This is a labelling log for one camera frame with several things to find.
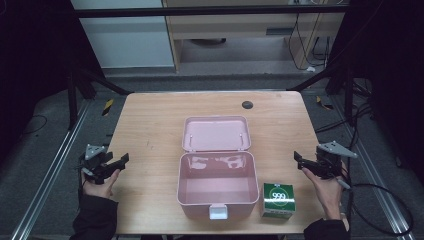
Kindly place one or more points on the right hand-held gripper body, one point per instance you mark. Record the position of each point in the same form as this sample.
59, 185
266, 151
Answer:
328, 162

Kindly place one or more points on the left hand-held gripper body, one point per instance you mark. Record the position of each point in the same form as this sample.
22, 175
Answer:
95, 164

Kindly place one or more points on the person's left hand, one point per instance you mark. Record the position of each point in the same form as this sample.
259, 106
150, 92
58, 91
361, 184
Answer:
99, 188

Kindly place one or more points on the person's right hand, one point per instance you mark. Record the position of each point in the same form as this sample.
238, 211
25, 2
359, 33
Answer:
326, 195

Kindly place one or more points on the green and white carton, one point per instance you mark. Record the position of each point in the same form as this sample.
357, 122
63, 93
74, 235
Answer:
278, 200

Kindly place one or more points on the yellow and black tape strip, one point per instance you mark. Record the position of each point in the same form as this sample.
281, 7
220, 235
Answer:
324, 104
107, 107

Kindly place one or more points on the black metal stand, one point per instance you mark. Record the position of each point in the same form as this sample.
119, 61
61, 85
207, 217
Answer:
340, 86
75, 96

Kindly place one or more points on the pink plastic storage box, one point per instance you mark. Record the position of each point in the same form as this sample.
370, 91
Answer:
217, 166

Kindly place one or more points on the white cabinet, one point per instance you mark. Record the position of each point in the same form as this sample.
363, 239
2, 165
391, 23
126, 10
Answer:
126, 36

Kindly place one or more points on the light wooden desk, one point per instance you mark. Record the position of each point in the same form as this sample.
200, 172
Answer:
240, 30

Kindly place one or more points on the black horizontal metal bar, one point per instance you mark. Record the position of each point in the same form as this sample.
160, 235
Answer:
210, 11

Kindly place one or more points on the aluminium floor rail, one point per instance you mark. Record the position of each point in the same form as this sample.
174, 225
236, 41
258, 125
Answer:
50, 173
373, 166

